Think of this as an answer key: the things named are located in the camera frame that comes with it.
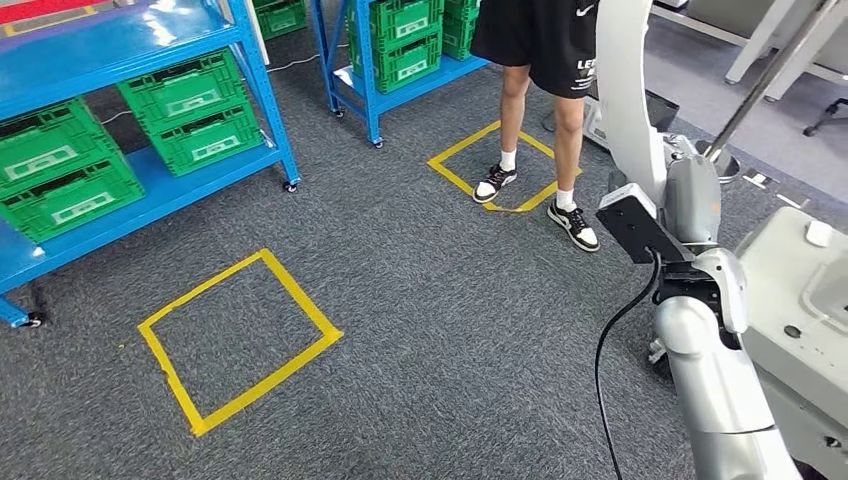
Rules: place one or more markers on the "pale grey machine housing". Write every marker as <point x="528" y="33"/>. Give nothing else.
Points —
<point x="782" y="278"/>

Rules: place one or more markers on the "white table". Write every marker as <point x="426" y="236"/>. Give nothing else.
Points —
<point x="757" y="46"/>

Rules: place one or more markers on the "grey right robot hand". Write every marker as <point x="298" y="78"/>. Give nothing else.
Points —
<point x="692" y="199"/>

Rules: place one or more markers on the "white device dark panel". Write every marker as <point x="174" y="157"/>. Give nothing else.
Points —
<point x="662" y="111"/>

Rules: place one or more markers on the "silver floor socket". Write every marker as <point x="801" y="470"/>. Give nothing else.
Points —
<point x="756" y="179"/>

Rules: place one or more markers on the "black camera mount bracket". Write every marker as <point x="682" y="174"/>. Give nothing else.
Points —
<point x="636" y="232"/>

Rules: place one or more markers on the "white curved plastic part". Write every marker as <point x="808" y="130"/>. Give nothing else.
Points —
<point x="623" y="79"/>

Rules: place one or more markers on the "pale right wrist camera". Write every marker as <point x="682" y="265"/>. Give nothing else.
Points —
<point x="626" y="197"/>

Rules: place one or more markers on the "person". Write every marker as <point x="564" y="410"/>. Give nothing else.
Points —
<point x="530" y="40"/>

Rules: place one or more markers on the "small white puck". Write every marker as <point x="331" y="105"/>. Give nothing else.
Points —
<point x="819" y="233"/>

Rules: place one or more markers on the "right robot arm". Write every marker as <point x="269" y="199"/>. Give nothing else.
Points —
<point x="715" y="397"/>

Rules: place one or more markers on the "grey metal pole stand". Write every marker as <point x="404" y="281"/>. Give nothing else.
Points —
<point x="765" y="79"/>

